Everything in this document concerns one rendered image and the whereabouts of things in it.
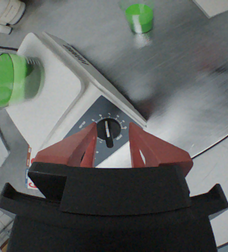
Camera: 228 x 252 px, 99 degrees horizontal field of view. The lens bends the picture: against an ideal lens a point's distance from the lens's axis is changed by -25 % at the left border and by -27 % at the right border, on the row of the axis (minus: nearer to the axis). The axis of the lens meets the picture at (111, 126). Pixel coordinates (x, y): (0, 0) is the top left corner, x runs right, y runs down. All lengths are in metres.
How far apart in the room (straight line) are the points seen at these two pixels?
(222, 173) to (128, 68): 0.25
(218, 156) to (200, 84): 0.13
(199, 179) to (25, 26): 0.50
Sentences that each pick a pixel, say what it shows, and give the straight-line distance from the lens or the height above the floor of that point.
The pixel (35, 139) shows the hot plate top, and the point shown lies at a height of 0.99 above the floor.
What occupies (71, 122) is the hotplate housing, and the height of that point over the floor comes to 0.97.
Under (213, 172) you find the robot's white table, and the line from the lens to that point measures 0.27.
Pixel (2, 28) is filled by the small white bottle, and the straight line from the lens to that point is 0.43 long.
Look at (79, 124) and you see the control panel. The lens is 0.16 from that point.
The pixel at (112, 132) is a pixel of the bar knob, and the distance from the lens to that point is 0.16.
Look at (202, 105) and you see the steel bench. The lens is 0.21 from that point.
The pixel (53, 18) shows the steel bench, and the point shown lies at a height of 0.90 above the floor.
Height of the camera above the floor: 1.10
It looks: 68 degrees down
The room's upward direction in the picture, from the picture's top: 135 degrees counter-clockwise
